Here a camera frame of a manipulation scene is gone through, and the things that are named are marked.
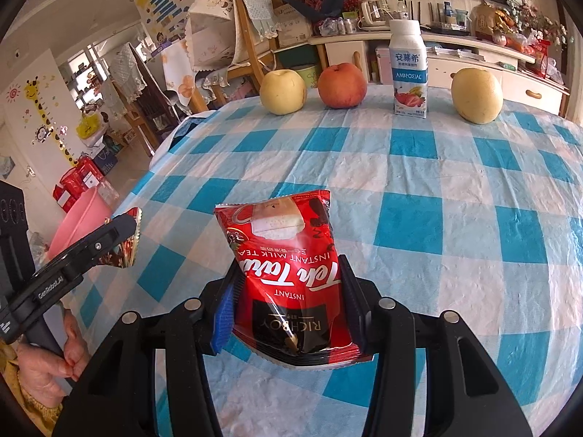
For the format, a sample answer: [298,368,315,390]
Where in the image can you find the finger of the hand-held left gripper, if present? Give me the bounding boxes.
[63,212,140,276]

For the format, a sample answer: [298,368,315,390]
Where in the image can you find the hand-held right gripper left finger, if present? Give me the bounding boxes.
[52,264,243,437]

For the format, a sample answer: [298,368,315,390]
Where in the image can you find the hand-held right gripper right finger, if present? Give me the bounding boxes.
[337,254,533,437]

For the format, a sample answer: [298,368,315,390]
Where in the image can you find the red gold snack wrapper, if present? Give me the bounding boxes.
[97,207,144,270]

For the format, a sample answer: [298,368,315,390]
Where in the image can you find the pink plastic bucket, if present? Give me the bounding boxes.
[47,188,114,262]

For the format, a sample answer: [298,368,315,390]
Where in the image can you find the red black milk tea packet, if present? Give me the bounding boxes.
[214,190,367,369]

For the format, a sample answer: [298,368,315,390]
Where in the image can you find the person's left hand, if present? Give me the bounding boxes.
[17,310,92,408]

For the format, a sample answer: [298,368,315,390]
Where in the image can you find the red gift boxes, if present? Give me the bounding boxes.
[52,157,105,214]

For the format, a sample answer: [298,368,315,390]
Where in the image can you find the yellow plastic bag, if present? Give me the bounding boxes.
[75,114,103,139]

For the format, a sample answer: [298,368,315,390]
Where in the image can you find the blue checked tablecloth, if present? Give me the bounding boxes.
[77,84,583,437]

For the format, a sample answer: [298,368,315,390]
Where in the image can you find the dark wooden chair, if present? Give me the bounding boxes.
[125,43,183,158]

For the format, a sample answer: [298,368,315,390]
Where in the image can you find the white cloth with orange print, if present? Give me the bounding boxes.
[161,39,196,107]

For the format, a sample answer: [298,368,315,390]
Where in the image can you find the red apple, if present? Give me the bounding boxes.
[317,63,368,109]

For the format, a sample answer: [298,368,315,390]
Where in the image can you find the yellow-green apple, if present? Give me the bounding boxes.
[259,69,307,115]

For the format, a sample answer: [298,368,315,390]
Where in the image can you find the green waste bin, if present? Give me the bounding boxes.
[291,64,322,91]

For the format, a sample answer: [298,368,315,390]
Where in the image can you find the wooden chair with lace covers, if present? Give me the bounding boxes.
[184,0,283,101]

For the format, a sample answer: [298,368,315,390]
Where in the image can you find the white fruit yogurt drink bottle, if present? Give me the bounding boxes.
[388,19,430,119]

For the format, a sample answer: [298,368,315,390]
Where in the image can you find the yellow pear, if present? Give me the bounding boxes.
[451,67,504,125]

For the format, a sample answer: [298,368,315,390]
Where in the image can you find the pink storage box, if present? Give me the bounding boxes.
[375,44,393,85]

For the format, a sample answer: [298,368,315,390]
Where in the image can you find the white television cabinet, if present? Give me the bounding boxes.
[310,27,571,117]

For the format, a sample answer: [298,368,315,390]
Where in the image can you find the pack of small bottles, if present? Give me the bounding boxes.
[319,16,358,37]

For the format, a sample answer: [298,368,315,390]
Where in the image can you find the white electric kettle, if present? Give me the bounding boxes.
[359,0,391,32]

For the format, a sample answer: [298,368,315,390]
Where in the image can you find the red gift bag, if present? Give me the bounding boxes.
[528,39,553,78]

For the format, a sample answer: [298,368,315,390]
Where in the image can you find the golden gift bag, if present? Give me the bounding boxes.
[471,2,506,42]

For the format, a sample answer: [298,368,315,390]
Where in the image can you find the pink flower arrangement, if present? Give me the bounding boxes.
[501,0,568,46]

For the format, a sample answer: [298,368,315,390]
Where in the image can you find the giraffe wall sticker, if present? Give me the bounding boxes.
[22,79,80,168]

